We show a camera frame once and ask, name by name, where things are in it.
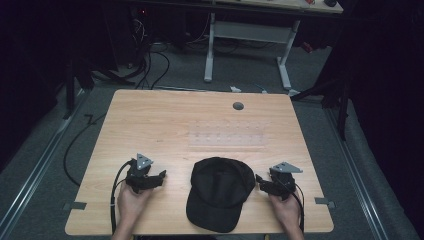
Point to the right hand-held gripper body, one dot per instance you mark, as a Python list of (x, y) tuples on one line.
[(281, 181)]

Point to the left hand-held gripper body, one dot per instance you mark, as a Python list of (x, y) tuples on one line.
[(141, 173)]

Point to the black baseball cap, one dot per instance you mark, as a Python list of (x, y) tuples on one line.
[(218, 192)]

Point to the person's right hand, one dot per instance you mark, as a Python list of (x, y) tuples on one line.
[(286, 210)]

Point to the person's left hand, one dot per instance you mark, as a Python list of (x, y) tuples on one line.
[(130, 204)]

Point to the grey tape patch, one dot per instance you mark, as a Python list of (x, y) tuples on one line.
[(76, 205), (324, 201)]

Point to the clear plastic tray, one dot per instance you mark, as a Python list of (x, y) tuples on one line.
[(228, 135)]

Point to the black tripod stand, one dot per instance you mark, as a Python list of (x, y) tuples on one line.
[(333, 96), (75, 80)]

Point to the metal floor rail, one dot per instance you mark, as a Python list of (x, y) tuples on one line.
[(356, 173), (36, 166)]

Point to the white metal desk frame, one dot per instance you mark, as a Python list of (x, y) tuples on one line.
[(248, 43)]

